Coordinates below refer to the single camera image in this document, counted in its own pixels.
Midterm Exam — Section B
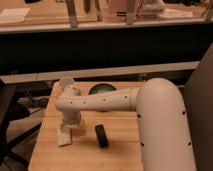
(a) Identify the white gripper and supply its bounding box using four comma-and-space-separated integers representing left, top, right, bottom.
62, 111, 84, 130

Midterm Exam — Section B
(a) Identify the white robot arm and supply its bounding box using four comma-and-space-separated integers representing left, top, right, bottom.
56, 77, 197, 171

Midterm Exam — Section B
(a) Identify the black cylindrical object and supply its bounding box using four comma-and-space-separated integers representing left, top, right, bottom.
95, 124, 109, 148

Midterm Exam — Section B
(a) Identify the white cup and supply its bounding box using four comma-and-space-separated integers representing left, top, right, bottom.
59, 77, 74, 90

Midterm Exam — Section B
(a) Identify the green bowl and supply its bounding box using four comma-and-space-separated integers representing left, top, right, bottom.
89, 83, 116, 95

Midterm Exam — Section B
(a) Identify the white paper sheet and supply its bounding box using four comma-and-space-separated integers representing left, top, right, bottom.
0, 8, 30, 24

